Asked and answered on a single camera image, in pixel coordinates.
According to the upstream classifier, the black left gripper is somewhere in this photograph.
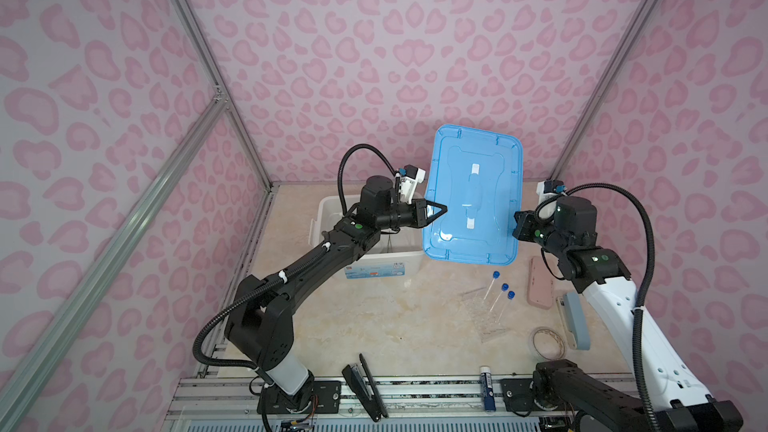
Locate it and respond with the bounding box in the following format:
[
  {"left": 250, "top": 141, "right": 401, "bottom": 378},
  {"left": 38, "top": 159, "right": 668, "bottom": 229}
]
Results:
[{"left": 376, "top": 198, "right": 447, "bottom": 233}]

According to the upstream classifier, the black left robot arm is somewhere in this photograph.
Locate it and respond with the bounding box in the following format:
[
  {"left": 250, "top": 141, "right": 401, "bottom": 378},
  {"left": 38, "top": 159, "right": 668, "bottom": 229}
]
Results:
[{"left": 192, "top": 171, "right": 448, "bottom": 412}]

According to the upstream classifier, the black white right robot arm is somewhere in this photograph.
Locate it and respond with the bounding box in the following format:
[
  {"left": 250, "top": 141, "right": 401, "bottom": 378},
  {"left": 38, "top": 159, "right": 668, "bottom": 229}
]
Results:
[{"left": 513, "top": 195, "right": 744, "bottom": 431}]

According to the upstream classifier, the black stapler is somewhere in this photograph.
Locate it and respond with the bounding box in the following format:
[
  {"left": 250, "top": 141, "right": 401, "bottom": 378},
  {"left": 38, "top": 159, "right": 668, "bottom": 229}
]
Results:
[{"left": 342, "top": 353, "right": 389, "bottom": 422}]

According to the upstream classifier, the pink case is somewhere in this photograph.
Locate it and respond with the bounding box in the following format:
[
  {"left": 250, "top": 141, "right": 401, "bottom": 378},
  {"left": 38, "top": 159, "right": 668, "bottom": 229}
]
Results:
[{"left": 527, "top": 257, "right": 554, "bottom": 310}]

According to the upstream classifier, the clear acrylic test tube rack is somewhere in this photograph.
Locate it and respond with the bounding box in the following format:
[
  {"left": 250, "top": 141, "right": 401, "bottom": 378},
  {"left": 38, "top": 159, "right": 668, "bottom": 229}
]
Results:
[{"left": 459, "top": 288, "right": 511, "bottom": 343}]

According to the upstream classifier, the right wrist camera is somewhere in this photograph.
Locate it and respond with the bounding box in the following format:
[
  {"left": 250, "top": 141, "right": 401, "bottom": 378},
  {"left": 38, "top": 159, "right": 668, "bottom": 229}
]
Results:
[{"left": 536, "top": 179, "right": 566, "bottom": 204}]

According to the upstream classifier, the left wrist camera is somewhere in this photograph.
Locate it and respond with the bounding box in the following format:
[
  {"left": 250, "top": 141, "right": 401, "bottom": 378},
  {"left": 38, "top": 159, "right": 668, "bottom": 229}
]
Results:
[{"left": 395, "top": 165, "right": 426, "bottom": 204}]

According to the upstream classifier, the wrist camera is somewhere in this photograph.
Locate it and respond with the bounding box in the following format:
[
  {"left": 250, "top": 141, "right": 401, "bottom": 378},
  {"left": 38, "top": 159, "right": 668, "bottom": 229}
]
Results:
[
  {"left": 395, "top": 165, "right": 426, "bottom": 204},
  {"left": 536, "top": 179, "right": 566, "bottom": 204}
]

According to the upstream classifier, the blue plastic bin lid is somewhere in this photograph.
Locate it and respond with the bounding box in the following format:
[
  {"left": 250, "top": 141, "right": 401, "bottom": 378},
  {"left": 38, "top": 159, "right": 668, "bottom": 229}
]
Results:
[{"left": 422, "top": 125, "right": 524, "bottom": 267}]

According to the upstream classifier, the white plastic storage bin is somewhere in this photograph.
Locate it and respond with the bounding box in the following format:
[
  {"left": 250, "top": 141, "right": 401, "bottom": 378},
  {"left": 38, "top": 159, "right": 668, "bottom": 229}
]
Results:
[{"left": 308, "top": 196, "right": 426, "bottom": 279}]

